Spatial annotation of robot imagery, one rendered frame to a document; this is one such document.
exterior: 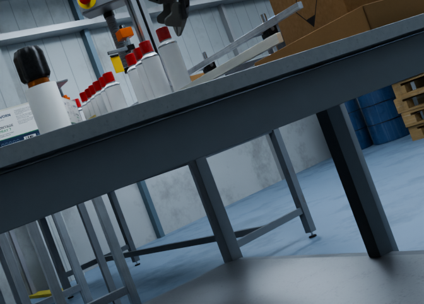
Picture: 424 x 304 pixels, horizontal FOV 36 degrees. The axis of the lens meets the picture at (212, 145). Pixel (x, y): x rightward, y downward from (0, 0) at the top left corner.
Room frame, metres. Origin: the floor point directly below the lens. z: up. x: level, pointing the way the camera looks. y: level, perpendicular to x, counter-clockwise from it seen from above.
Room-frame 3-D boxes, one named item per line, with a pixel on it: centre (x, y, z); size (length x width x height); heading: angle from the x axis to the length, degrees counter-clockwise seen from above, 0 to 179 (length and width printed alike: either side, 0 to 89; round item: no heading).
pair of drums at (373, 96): (8.54, -1.96, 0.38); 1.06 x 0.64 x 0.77; 40
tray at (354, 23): (1.14, -0.31, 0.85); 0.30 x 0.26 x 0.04; 29
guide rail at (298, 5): (1.78, 0.00, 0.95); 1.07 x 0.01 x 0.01; 29
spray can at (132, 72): (1.93, 0.13, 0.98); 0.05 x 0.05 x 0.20
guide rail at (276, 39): (1.74, 0.07, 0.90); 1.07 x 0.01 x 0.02; 29
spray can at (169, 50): (1.72, 0.02, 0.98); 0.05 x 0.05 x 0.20
